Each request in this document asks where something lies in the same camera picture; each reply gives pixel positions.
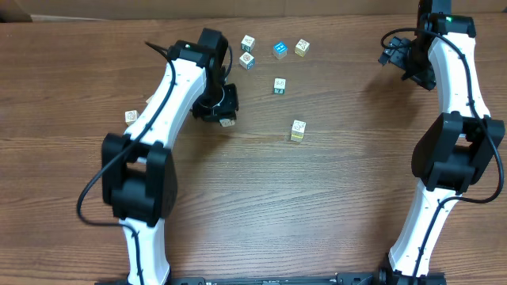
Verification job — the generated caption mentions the wooden block yellow top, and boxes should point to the wooden block yellow top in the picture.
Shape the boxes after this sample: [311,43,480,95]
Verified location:
[290,133,304,143]

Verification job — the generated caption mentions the wooden block blue X top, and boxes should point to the wooden block blue X top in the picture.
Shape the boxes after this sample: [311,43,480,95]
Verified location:
[219,119,235,127]

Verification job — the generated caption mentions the wooden block yellow side far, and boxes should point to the wooden block yellow side far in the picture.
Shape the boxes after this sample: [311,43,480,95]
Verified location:
[295,39,310,57]

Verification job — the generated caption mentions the wooden block green 7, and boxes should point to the wooden block green 7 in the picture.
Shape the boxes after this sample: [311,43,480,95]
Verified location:
[273,78,286,94]

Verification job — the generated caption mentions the wooden block blue side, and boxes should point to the wooden block blue side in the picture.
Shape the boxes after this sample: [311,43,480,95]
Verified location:
[239,51,255,70]

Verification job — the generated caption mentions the wooden block yellow side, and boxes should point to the wooden block yellow side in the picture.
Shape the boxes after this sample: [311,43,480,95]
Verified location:
[124,110,139,126]
[295,39,310,57]

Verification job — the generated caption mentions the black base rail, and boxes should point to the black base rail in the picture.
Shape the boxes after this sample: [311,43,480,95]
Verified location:
[94,271,448,285]

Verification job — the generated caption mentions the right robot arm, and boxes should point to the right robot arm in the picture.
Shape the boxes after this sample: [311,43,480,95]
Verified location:
[364,0,505,284]

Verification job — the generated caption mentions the wooden block letter I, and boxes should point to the wooden block letter I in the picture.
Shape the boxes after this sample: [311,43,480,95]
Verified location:
[292,120,307,136]

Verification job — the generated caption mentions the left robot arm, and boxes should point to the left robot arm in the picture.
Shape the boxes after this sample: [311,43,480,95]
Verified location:
[101,28,238,284]

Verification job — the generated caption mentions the wooden block green side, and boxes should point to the wooden block green side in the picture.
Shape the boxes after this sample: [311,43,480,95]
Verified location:
[241,35,255,53]

